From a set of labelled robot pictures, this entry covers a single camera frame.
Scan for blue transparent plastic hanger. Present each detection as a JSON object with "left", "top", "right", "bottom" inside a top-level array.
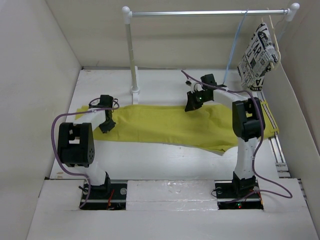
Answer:
[{"left": 222, "top": 9, "right": 249, "bottom": 84}]

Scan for aluminium side rail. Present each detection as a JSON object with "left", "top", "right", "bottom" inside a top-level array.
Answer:
[{"left": 256, "top": 92, "right": 291, "bottom": 179}]

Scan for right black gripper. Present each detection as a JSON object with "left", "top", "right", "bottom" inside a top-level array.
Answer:
[{"left": 185, "top": 88, "right": 211, "bottom": 111}]

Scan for yellow trousers with striped trim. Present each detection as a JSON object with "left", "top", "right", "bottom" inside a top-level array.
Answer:
[{"left": 76, "top": 99, "right": 280, "bottom": 157}]

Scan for newspaper print garment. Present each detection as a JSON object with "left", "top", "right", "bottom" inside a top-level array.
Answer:
[{"left": 237, "top": 22, "right": 279, "bottom": 92}]

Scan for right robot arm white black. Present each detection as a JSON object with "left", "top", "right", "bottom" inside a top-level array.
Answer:
[{"left": 184, "top": 74, "right": 266, "bottom": 199}]

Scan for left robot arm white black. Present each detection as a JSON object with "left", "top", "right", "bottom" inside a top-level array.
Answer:
[{"left": 54, "top": 95, "right": 119, "bottom": 199}]

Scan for white clothes rack metal rail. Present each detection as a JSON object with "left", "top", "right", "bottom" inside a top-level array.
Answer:
[{"left": 121, "top": 2, "right": 300, "bottom": 105}]

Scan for cream wooden hanger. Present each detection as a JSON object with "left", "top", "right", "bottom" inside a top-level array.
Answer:
[{"left": 249, "top": 16, "right": 281, "bottom": 78}]

